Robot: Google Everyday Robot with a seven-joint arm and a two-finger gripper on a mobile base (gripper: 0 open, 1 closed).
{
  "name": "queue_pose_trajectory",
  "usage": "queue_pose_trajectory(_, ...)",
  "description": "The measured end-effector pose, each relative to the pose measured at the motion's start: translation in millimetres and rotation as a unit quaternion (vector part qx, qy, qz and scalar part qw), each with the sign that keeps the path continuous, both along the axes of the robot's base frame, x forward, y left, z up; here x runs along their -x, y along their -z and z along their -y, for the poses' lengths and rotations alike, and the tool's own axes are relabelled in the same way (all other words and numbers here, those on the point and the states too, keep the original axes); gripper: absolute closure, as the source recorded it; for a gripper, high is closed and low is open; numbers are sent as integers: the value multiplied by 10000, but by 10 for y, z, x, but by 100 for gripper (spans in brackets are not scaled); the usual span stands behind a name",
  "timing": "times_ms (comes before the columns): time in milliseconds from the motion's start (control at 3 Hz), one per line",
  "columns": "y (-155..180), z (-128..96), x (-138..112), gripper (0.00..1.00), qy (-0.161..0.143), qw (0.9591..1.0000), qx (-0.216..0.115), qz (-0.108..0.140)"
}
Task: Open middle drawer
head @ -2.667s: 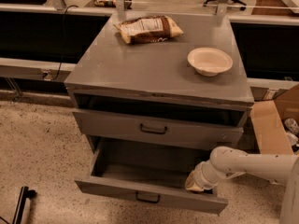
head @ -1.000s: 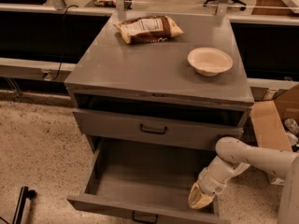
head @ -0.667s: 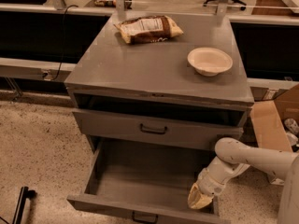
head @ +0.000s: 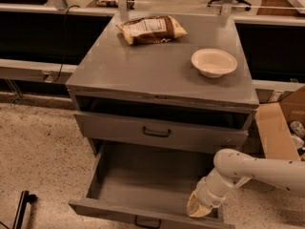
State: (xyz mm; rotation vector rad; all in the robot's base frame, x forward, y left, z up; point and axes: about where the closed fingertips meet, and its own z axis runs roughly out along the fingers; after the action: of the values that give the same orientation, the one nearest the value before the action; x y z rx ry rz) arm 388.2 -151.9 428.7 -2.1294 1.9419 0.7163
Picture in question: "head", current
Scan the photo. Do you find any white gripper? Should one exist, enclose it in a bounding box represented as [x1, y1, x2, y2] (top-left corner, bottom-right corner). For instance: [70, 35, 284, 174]
[187, 177, 226, 218]

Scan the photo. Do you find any grey drawer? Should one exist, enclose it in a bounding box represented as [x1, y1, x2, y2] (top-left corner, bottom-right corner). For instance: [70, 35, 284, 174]
[69, 142, 235, 229]
[74, 111, 248, 154]

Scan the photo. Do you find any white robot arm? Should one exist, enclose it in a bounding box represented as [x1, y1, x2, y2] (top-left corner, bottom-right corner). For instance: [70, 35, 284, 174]
[187, 149, 305, 218]

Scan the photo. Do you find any grey top drawer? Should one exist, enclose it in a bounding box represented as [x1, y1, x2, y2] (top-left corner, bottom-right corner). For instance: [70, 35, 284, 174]
[74, 111, 248, 154]

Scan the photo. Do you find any grey drawer cabinet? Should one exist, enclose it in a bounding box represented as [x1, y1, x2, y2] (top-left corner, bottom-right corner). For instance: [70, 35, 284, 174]
[65, 10, 260, 164]

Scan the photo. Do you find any open cardboard box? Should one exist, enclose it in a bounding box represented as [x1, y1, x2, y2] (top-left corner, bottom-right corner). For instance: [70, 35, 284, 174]
[255, 87, 305, 161]

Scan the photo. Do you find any white paper bowl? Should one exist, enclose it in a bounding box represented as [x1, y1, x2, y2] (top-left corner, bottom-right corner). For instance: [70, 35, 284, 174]
[191, 49, 237, 78]

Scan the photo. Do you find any black metal bar stand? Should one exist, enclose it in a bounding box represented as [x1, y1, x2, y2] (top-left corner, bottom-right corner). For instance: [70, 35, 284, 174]
[12, 190, 37, 229]

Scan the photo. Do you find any brown snack bag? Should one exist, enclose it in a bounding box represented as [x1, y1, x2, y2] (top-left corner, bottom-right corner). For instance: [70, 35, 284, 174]
[117, 15, 187, 45]

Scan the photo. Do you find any black office chair base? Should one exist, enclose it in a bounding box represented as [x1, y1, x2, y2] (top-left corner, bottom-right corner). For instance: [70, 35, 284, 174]
[207, 0, 252, 11]

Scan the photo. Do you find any wooden table corner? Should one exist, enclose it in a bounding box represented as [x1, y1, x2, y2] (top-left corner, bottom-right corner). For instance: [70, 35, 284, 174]
[257, 0, 305, 16]

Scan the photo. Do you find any black hanging cable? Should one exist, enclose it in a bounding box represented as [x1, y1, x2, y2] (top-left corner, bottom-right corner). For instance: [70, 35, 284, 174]
[51, 5, 82, 84]

